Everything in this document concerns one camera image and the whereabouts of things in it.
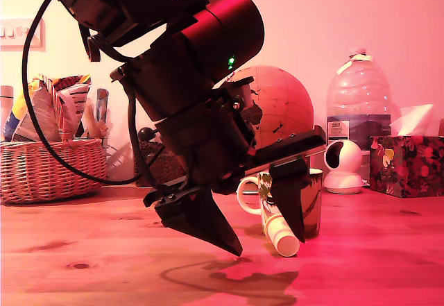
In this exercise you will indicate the wicker basket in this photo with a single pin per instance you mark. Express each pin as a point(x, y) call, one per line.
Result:
point(52, 170)

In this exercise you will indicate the yellow blue snack bag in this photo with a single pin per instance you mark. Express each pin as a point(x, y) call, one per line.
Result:
point(12, 118)

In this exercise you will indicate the clear jar of coffee beans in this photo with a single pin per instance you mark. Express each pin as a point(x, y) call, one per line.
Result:
point(170, 172)

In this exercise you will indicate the red white printed bag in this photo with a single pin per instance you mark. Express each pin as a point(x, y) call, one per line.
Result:
point(74, 101)

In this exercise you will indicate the black coffee scoop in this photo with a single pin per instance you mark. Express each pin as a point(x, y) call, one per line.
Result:
point(145, 134)

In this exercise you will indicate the illustrated ceramic mug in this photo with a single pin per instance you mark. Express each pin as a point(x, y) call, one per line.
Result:
point(313, 202)

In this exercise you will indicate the wall switch plate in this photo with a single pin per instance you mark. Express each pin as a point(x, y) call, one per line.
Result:
point(14, 42)

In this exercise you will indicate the large clear water bottle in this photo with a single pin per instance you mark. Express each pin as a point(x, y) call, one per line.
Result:
point(357, 87)

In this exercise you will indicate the grey printed snack bag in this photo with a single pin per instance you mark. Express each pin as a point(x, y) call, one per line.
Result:
point(43, 115)

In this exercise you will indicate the white tissue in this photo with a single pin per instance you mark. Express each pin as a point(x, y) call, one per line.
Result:
point(412, 118)

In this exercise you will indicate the blue sachet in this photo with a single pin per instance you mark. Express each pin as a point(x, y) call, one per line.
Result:
point(102, 103)

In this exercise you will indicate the cork globe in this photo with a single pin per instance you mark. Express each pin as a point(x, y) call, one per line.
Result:
point(284, 98)

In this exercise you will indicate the small brown box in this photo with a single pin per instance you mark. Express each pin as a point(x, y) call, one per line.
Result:
point(441, 127)

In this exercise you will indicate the floral tissue box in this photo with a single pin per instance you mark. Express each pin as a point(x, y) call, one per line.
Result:
point(409, 167)

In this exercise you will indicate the small white round camera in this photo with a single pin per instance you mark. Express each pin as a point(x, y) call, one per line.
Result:
point(350, 153)

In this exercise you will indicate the pale packet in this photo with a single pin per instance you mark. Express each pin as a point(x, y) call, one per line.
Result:
point(93, 125)

